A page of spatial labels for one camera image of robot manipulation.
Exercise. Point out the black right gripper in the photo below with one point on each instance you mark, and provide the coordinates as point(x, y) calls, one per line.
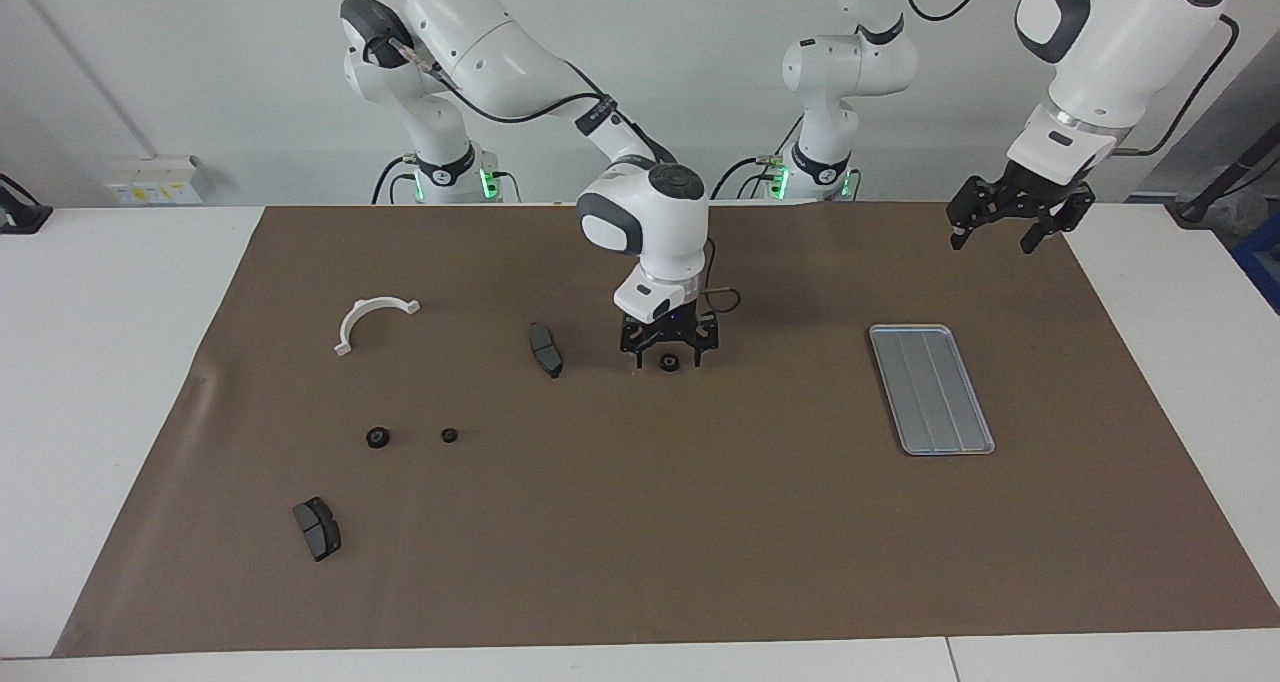
point(670, 330)

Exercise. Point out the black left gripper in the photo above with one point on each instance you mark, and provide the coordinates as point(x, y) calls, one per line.
point(1040, 194)

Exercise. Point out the large black bearing gear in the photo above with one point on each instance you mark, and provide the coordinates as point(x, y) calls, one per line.
point(377, 437)
point(669, 363)

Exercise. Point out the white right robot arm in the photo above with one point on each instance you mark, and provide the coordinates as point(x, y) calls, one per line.
point(480, 42)

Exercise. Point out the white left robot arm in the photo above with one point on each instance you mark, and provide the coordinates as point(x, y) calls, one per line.
point(1120, 42)

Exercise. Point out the silver metal tray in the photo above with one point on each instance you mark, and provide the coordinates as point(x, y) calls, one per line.
point(935, 392)

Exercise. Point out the grey brake pad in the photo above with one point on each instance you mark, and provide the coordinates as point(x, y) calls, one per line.
point(318, 530)
point(545, 350)

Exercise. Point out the brown table mat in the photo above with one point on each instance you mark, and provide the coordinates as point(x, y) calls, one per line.
point(640, 512)

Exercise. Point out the black stand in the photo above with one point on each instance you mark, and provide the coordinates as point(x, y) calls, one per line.
point(1215, 192)

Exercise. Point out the blue crate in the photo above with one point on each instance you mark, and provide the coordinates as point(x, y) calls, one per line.
point(1262, 267)

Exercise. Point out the white curved plastic bracket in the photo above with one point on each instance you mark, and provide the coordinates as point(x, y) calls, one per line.
point(352, 320)

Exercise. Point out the white wall outlet box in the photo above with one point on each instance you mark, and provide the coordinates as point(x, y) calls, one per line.
point(150, 187)

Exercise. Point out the black clamp mount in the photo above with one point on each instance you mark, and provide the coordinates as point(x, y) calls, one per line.
point(20, 217)

